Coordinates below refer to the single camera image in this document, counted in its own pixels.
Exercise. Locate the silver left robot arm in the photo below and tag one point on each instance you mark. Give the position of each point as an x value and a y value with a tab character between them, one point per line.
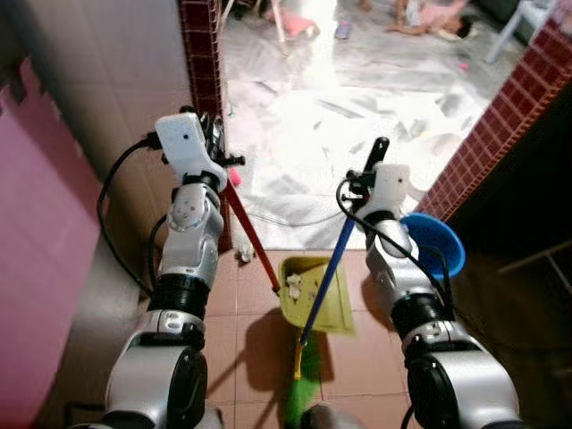
189	234

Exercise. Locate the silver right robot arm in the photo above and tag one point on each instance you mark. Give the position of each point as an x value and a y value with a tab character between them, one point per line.
465	375

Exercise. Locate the small white floor scrap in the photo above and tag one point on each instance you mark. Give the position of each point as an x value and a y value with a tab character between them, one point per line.
243	256

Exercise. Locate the small pink floor item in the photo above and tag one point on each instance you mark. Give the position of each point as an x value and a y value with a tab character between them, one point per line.
463	64

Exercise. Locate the person lying on floor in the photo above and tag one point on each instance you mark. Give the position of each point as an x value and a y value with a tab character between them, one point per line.
429	20

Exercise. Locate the pink object beside pillar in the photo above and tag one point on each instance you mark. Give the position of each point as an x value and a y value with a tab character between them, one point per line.
235	177

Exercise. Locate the blue plastic bucket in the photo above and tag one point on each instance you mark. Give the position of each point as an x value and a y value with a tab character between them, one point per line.
438	241

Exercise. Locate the white paper scraps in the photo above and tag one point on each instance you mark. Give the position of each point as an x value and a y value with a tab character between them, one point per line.
291	285

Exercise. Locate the purple slipper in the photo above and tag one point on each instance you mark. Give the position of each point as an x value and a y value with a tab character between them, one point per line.
343	30

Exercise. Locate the pink cloth bundle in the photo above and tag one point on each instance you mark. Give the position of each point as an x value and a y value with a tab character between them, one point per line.
295	25

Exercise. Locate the white plastic chair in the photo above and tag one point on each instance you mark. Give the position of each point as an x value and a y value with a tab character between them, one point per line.
518	27

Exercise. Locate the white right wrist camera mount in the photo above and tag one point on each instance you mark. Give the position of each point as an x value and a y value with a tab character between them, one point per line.
391	188

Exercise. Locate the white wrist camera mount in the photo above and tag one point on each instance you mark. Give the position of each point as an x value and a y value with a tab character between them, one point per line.
391	188
183	143

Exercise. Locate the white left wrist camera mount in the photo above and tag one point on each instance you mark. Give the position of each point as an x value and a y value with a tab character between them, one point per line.
183	143

